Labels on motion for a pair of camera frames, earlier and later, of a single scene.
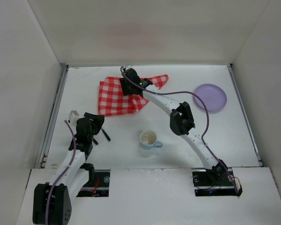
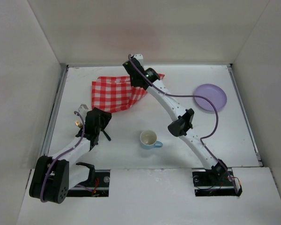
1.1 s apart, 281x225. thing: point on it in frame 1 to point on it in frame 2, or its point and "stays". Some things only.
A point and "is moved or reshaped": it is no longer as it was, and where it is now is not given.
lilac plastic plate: (214, 98) stays
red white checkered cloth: (112, 101) is moved or reshaped
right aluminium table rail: (245, 114) stays
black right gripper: (125, 87) to (136, 82)
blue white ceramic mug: (148, 140) stays
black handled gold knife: (106, 133) stays
